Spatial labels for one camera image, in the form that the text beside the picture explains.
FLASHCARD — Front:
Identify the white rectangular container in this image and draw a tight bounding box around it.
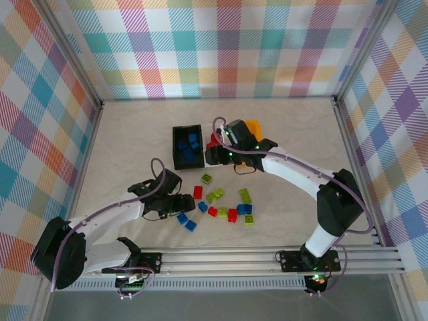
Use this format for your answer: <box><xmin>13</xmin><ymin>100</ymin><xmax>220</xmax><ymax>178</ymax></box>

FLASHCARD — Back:
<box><xmin>202</xmin><ymin>125</ymin><xmax>241</xmax><ymax>168</ymax></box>

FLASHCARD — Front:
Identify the orange rectangular container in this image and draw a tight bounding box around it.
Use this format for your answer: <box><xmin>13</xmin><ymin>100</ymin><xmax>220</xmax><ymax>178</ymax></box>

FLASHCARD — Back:
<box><xmin>240</xmin><ymin>119</ymin><xmax>265</xmax><ymax>167</ymax></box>

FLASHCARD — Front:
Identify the black rectangular container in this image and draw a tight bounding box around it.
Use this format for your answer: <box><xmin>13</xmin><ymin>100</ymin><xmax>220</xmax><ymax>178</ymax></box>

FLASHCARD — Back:
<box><xmin>172</xmin><ymin>124</ymin><xmax>205</xmax><ymax>171</ymax></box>

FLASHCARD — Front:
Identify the left controller board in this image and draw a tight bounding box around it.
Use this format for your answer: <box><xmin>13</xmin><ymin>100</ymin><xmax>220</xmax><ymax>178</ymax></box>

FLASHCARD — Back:
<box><xmin>115</xmin><ymin>273</ymin><xmax>150</xmax><ymax>291</ymax></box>

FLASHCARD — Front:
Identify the controller board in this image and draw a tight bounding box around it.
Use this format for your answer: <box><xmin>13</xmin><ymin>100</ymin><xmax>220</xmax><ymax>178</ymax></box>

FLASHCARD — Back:
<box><xmin>306</xmin><ymin>273</ymin><xmax>328</xmax><ymax>292</ymax></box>
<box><xmin>115</xmin><ymin>273</ymin><xmax>150</xmax><ymax>291</ymax></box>

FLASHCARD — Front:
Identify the right controller board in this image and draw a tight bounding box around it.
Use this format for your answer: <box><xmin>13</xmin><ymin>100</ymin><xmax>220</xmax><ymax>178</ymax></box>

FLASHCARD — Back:
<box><xmin>306</xmin><ymin>273</ymin><xmax>328</xmax><ymax>292</ymax></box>

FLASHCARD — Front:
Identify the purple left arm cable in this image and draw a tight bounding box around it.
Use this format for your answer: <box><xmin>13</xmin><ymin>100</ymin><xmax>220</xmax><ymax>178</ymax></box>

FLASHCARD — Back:
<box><xmin>49</xmin><ymin>157</ymin><xmax>168</xmax><ymax>300</ymax></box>

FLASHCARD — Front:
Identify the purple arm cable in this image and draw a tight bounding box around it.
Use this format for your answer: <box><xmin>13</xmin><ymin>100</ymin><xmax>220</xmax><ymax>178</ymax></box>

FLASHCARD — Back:
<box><xmin>49</xmin><ymin>157</ymin><xmax>168</xmax><ymax>300</ymax></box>
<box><xmin>213</xmin><ymin>116</ymin><xmax>372</xmax><ymax>297</ymax></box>

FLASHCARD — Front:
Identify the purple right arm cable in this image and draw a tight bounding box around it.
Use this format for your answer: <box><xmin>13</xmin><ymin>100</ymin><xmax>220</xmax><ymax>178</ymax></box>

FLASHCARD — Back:
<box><xmin>213</xmin><ymin>116</ymin><xmax>372</xmax><ymax>297</ymax></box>

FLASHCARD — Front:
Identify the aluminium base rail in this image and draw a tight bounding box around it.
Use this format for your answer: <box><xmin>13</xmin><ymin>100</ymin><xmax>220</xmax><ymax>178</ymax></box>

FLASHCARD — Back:
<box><xmin>78</xmin><ymin>246</ymin><xmax>406</xmax><ymax>277</ymax></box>

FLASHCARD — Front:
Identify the grey slotted cable duct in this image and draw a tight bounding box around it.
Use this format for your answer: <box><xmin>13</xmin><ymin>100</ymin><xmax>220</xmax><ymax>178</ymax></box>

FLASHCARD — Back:
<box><xmin>72</xmin><ymin>278</ymin><xmax>308</xmax><ymax>291</ymax></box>

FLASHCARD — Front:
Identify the aluminium side frame rail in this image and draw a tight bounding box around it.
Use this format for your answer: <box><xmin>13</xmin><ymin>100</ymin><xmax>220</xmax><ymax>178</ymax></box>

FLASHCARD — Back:
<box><xmin>63</xmin><ymin>100</ymin><xmax>105</xmax><ymax>225</ymax></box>
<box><xmin>332</xmin><ymin>98</ymin><xmax>384</xmax><ymax>247</ymax></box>

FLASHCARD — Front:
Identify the aluminium frame post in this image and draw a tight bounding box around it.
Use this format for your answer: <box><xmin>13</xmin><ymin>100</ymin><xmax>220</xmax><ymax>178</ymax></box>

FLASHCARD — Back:
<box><xmin>39</xmin><ymin>0</ymin><xmax>104</xmax><ymax>108</ymax></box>
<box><xmin>332</xmin><ymin>0</ymin><xmax>401</xmax><ymax>104</ymax></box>

